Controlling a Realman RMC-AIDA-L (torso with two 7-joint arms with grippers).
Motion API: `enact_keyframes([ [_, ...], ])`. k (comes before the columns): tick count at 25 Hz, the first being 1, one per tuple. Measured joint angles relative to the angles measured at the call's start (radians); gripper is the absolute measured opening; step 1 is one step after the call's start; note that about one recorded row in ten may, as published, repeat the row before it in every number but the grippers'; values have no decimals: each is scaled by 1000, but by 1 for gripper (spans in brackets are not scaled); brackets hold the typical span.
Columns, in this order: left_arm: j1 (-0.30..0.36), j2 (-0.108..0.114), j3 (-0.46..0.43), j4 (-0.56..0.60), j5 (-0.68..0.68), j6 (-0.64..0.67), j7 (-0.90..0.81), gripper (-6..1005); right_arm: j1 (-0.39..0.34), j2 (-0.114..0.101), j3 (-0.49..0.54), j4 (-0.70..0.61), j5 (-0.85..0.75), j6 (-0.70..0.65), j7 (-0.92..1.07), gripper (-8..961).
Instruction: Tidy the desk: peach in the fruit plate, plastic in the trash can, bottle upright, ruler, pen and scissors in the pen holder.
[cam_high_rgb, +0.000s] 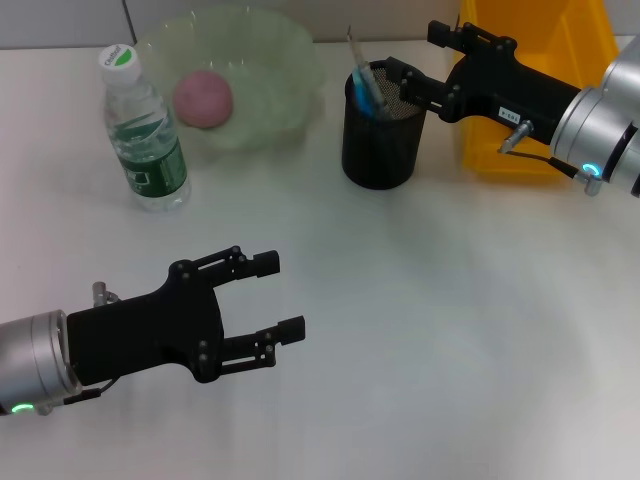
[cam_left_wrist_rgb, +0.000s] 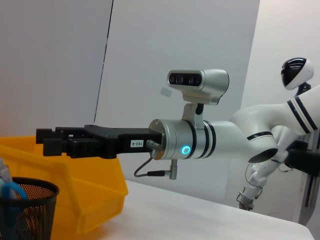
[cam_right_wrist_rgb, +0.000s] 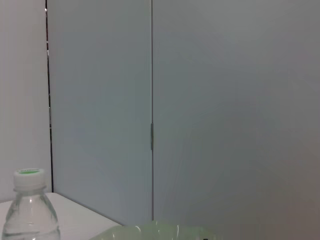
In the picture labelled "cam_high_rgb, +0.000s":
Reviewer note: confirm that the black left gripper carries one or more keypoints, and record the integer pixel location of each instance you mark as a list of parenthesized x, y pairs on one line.
[(145, 330)]

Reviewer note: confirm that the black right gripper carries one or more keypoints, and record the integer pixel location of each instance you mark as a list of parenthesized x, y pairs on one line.
[(505, 85)]

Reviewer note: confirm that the silver ballpoint pen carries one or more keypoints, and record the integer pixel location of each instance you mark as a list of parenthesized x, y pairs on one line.
[(372, 85)]

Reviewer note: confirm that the clear plastic ruler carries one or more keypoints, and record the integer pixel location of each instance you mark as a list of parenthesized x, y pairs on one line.
[(355, 47)]

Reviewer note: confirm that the blue and teal scissors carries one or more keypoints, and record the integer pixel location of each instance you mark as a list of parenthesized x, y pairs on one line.
[(361, 97)]

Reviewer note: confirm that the clear bottle with green label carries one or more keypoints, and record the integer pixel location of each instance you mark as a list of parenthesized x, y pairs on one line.
[(145, 150)]

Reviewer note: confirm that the pink toy peach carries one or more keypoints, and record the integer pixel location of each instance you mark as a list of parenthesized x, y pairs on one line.
[(202, 100)]

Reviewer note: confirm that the white and silver right arm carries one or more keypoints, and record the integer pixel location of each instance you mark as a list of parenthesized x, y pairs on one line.
[(595, 135)]

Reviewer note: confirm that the green translucent fruit bowl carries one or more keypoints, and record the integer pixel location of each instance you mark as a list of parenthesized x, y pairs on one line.
[(280, 75)]

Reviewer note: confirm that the black mesh cup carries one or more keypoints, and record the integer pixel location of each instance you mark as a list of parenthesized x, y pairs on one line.
[(380, 160)]

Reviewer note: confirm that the yellow plastic bin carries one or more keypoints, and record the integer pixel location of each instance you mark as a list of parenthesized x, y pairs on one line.
[(540, 30)]

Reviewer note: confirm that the grey vertical wall trim strip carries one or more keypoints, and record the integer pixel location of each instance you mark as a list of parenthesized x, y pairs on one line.
[(129, 22)]

